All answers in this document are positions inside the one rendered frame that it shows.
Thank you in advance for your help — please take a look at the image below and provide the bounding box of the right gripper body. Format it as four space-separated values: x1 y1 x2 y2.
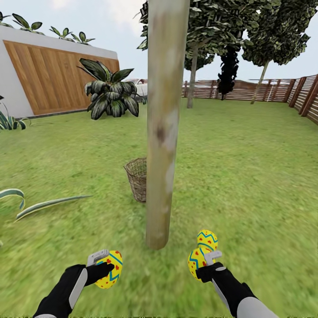
198 262 222 283

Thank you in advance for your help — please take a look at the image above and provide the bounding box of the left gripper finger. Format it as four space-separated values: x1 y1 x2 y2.
107 263 114 272

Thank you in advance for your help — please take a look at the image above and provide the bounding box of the easter egg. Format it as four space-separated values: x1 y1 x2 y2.
188 248 211 279
95 250 122 289
197 230 218 252

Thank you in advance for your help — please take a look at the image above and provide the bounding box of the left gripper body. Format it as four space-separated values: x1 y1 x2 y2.
89 262 109 285

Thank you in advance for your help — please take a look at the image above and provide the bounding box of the wicker basket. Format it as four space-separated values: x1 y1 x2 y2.
123 157 147 203

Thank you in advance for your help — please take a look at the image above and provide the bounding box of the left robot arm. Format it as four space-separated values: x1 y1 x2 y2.
32 250 114 318

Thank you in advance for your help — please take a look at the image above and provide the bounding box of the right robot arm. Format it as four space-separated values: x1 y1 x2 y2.
195 250 280 318

